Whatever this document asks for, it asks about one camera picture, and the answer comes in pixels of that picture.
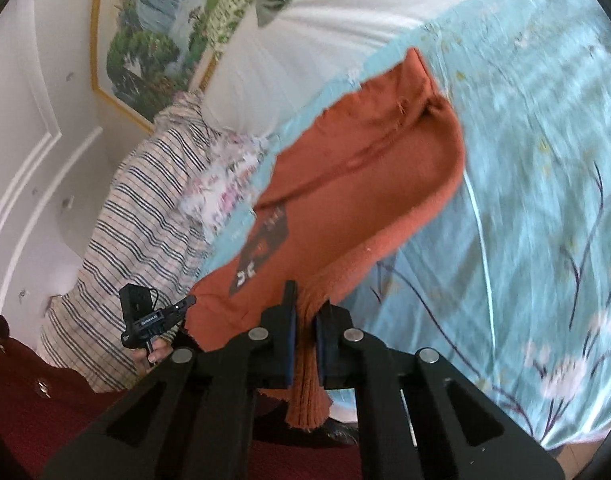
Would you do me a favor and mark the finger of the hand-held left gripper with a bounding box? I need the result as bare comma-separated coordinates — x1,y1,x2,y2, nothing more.
165,295,198,317

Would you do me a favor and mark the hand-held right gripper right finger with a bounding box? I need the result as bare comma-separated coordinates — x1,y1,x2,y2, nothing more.
314,300,566,480

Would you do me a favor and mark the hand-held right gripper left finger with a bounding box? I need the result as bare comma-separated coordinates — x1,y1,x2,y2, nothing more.
40,280,300,480

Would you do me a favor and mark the orange knit sweater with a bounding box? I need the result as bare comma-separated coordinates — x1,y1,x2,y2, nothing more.
185,48,467,430

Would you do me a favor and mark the person's left hand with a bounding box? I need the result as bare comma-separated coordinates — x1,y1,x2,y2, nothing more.
142,332,175,367

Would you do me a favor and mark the striped pillow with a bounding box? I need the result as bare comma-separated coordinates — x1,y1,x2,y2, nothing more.
39,91,266,394

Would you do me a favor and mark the floral white cloth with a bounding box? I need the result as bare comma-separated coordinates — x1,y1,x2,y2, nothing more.
181,130,271,242

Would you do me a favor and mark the floral teal bed sheet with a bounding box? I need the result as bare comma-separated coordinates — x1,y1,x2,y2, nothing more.
201,0,611,451

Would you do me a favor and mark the framed landscape painting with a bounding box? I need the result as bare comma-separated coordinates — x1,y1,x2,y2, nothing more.
90,0,258,133

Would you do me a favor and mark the white quilt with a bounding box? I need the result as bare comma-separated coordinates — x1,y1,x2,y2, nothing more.
205,0,566,138

